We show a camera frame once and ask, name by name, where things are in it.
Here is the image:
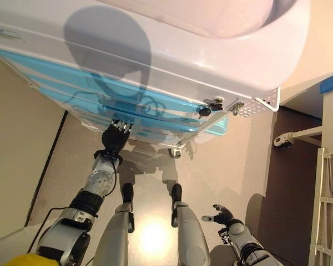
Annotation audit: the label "thin black cable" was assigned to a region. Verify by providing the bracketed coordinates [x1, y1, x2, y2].
[23, 206, 73, 254]

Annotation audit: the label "black cart keys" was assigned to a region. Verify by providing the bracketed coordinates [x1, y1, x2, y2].
[198, 96, 225, 119]

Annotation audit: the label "yellow fabric piece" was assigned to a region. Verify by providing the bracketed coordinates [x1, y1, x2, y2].
[1, 253, 59, 266]

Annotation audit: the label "metal cart latch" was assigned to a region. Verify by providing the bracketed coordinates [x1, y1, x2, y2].
[229, 101, 245, 116]

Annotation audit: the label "light blue waste bin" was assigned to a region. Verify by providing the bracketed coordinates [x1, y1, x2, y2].
[180, 115, 230, 145]

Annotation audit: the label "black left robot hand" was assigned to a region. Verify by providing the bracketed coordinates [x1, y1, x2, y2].
[100, 118, 134, 152]

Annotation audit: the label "white perforated side basket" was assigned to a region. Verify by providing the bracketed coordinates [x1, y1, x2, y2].
[254, 85, 281, 114]

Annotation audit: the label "blue white cart drawer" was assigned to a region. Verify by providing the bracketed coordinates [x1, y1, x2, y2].
[0, 47, 209, 112]
[77, 109, 198, 134]
[34, 81, 205, 119]

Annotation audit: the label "silver right robot leg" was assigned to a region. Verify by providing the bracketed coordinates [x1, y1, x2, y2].
[170, 182, 211, 266]

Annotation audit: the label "silver left robot leg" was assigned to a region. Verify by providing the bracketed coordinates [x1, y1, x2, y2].
[95, 182, 136, 266]

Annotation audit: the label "white hospital bed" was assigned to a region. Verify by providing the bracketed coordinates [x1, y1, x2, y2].
[273, 70, 333, 266]

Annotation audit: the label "white medical cart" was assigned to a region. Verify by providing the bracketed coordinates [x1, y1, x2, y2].
[0, 0, 311, 159]

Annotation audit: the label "silver robot leg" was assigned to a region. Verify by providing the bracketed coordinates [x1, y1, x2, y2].
[170, 182, 211, 266]
[95, 182, 136, 266]

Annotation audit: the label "blue bed corner piece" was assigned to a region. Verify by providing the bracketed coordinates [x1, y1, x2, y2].
[320, 73, 333, 94]

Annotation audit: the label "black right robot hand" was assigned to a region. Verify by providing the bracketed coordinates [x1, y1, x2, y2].
[201, 203, 236, 227]

